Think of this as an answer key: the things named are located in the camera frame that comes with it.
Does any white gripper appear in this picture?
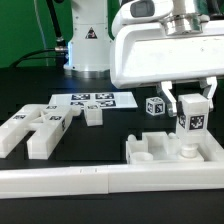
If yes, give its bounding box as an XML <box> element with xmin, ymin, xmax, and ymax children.
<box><xmin>110</xmin><ymin>20</ymin><xmax>224</xmax><ymax>117</ymax></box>

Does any white chair seat plate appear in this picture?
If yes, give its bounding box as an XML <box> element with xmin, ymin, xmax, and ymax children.
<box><xmin>126</xmin><ymin>132</ymin><xmax>204</xmax><ymax>165</ymax></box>

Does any white tagged cube near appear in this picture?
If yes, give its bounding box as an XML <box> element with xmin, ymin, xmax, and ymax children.
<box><xmin>146</xmin><ymin>97</ymin><xmax>165</xmax><ymax>116</ymax></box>

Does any white tag sheet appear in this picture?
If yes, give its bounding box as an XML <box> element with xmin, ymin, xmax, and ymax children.
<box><xmin>49</xmin><ymin>92</ymin><xmax>137</xmax><ymax>109</ymax></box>

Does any white U-shaped fence rail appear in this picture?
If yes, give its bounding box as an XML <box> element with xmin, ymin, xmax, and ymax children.
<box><xmin>0</xmin><ymin>133</ymin><xmax>224</xmax><ymax>199</ymax></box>

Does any black cable on base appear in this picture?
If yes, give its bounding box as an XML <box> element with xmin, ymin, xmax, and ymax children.
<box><xmin>9</xmin><ymin>0</ymin><xmax>69</xmax><ymax>69</ymax></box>

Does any white chair back frame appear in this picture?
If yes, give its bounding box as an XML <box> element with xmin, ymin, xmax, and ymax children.
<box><xmin>0</xmin><ymin>104</ymin><xmax>81</xmax><ymax>159</ymax></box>

